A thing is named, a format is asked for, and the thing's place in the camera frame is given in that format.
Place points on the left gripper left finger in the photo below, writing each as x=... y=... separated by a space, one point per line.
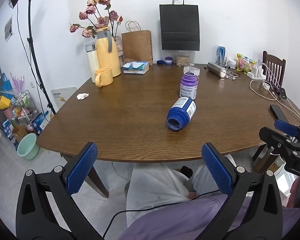
x=46 y=209

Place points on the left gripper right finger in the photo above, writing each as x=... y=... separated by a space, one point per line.
x=252 y=209

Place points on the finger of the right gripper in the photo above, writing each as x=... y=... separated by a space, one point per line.
x=281 y=144
x=286 y=128

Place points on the blue plastic bottle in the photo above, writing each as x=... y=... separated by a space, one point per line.
x=181 y=113

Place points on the clear christmas glass cup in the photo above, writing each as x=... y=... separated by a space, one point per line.
x=191 y=69

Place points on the black smartphone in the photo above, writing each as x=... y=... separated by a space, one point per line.
x=278 y=113

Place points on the white power strip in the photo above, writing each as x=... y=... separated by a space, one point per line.
x=256 y=73

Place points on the wooden chair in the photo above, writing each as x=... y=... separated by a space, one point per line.
x=273 y=69

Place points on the purple shirt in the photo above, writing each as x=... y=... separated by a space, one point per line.
x=165 y=216

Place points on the green plastic bucket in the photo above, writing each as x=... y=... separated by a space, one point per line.
x=28 y=147

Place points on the white earphones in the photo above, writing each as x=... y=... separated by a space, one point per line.
x=231 y=75

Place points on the snack packet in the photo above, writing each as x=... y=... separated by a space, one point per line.
x=245 y=64

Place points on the steel thermos lying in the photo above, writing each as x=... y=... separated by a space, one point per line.
x=217 y=70

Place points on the person's white shorts legs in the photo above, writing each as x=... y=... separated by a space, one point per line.
x=162 y=179

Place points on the blue soda can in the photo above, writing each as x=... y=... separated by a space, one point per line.
x=220 y=55

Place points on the purple supplement bottle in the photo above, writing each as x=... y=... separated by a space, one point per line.
x=188 y=85

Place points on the white foam board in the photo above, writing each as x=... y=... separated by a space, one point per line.
x=61 y=95

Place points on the crumpled white tissue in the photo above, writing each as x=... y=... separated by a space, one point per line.
x=82 y=96

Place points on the clear jar with nuts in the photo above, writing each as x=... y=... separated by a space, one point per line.
x=182 y=60

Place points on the purple white lid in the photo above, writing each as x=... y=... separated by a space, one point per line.
x=168 y=60

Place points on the yellow mug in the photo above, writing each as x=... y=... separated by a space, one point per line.
x=103 y=77

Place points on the black paper bag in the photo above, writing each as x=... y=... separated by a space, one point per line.
x=179 y=25

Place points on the tissue box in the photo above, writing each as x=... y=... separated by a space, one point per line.
x=136 y=67

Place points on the yellow thermos jug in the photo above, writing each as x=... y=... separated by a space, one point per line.
x=107 y=51

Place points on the brown paper bag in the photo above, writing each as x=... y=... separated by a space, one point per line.
x=137 y=43

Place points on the white travel flask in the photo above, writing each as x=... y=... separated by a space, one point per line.
x=91 y=54

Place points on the pink artificial flowers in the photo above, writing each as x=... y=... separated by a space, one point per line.
x=99 y=15

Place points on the light stand tripod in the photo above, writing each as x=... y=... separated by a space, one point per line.
x=36 y=71

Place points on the wire storage rack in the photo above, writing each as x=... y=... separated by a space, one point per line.
x=20 y=111

